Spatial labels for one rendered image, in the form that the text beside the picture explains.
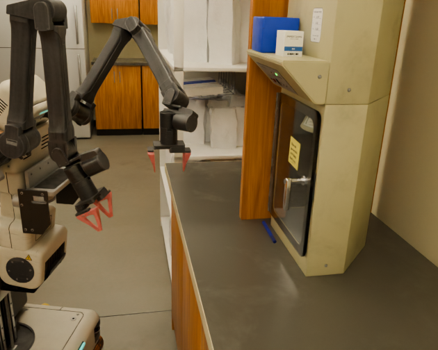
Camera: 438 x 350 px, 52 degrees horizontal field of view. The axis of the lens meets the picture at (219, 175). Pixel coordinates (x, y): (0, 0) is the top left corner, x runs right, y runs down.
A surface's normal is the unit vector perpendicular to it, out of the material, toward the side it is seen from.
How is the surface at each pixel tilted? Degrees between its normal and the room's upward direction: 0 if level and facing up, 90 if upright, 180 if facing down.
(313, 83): 90
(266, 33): 90
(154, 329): 0
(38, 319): 0
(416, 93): 90
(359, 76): 90
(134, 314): 0
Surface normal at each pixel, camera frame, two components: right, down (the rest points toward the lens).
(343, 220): 0.19, 0.34
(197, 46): -0.22, 0.37
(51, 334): 0.04, -0.94
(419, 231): -0.98, 0.04
